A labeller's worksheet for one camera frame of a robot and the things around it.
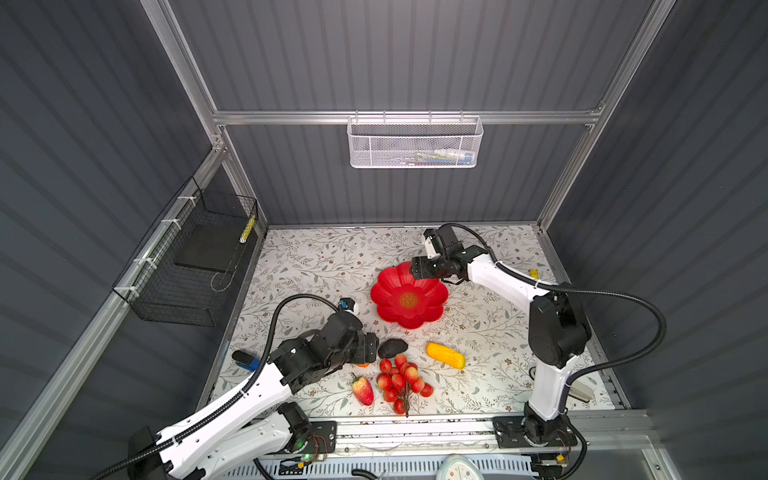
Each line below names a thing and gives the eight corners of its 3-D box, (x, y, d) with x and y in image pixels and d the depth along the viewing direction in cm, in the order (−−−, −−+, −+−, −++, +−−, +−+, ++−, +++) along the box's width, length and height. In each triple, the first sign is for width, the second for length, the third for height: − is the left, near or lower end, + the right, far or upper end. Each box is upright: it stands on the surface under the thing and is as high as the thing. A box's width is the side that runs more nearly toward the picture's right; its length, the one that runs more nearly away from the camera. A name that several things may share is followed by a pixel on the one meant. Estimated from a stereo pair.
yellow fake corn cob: (423, 356, 89) (424, 350, 86) (427, 345, 91) (428, 340, 88) (461, 371, 86) (464, 366, 83) (464, 360, 88) (467, 355, 85)
